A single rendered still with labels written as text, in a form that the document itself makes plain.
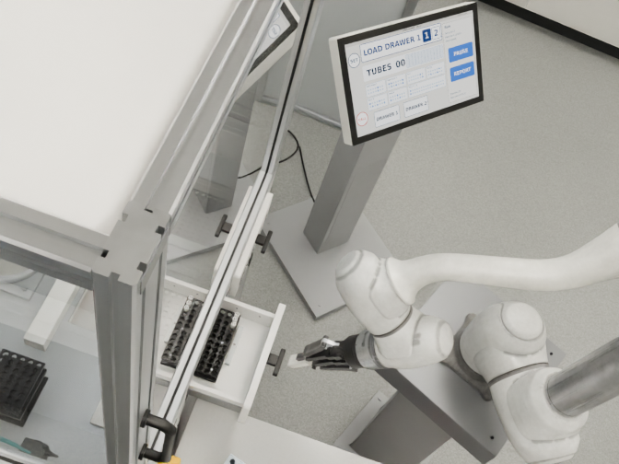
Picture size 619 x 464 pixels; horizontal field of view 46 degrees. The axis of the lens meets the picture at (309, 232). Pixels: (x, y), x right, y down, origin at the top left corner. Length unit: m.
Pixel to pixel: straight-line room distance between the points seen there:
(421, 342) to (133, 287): 0.92
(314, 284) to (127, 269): 2.32
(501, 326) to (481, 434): 0.32
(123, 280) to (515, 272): 0.93
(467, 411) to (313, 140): 1.79
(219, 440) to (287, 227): 1.37
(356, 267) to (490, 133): 2.46
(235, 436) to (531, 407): 0.71
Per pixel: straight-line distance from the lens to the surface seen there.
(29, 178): 0.72
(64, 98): 0.78
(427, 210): 3.34
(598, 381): 1.60
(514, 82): 4.12
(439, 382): 1.97
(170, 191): 0.68
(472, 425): 1.97
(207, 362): 1.78
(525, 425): 1.78
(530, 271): 1.43
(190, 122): 0.73
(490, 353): 1.82
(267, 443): 1.88
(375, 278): 1.41
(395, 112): 2.21
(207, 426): 1.88
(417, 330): 1.48
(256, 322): 1.91
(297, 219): 3.07
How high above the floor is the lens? 2.54
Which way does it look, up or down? 55 degrees down
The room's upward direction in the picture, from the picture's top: 21 degrees clockwise
